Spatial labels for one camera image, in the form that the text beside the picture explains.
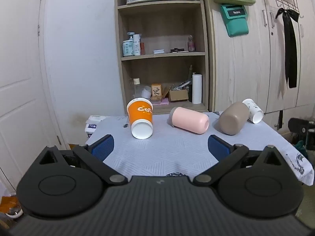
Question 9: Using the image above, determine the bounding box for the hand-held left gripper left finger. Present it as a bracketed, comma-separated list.
[36, 134, 128, 185]

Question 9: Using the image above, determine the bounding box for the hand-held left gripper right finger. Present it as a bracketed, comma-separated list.
[193, 134, 284, 186]

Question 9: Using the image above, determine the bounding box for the taupe cup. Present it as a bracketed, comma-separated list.
[219, 101, 250, 136]

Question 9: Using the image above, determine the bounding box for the pink cup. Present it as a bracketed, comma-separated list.
[169, 107, 210, 135]

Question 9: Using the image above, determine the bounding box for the orange paper cup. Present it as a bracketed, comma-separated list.
[126, 98, 154, 139]

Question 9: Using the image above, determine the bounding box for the white patterned paper cup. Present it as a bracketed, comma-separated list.
[242, 98, 264, 124]

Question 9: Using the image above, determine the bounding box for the blue label tissue packet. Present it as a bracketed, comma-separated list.
[85, 123, 98, 138]

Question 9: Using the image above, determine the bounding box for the white tissue packet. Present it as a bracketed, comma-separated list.
[87, 115, 107, 125]

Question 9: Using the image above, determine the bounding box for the white quilted table cloth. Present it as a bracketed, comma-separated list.
[85, 112, 315, 186]

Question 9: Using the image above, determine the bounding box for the white cylinder roll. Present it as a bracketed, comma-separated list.
[192, 73, 203, 104]

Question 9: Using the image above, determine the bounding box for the dark tall bottle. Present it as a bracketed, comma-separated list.
[188, 65, 194, 102]

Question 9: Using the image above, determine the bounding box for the cardboard box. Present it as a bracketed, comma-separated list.
[169, 89, 189, 102]

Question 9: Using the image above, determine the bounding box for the clear bottle white cap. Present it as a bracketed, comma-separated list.
[133, 78, 142, 99]

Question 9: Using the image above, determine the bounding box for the pink flat box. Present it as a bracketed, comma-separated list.
[150, 98, 170, 106]

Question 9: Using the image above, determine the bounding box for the small printed wooden box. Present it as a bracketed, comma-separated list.
[151, 84, 162, 100]

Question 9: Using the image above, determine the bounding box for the green cloth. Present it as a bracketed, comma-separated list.
[293, 140, 309, 159]

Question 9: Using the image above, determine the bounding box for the black machine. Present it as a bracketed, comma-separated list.
[288, 118, 315, 150]

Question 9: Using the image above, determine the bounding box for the light wooden wardrobe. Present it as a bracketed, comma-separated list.
[202, 0, 315, 128]

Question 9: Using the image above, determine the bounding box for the teal jar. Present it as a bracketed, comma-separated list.
[122, 40, 134, 57]

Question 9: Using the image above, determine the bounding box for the white spray bottle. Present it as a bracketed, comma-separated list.
[133, 34, 141, 56]

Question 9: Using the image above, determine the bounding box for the wooden shelf unit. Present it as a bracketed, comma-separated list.
[114, 0, 209, 115]

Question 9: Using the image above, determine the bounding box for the white door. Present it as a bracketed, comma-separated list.
[0, 0, 67, 195]

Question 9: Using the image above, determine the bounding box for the black ribbon bow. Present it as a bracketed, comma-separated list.
[276, 8, 300, 88]

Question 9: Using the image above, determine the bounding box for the teal pouch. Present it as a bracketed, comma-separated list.
[220, 4, 249, 37]

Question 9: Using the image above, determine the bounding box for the metal hook rack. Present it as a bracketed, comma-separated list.
[273, 0, 304, 18]

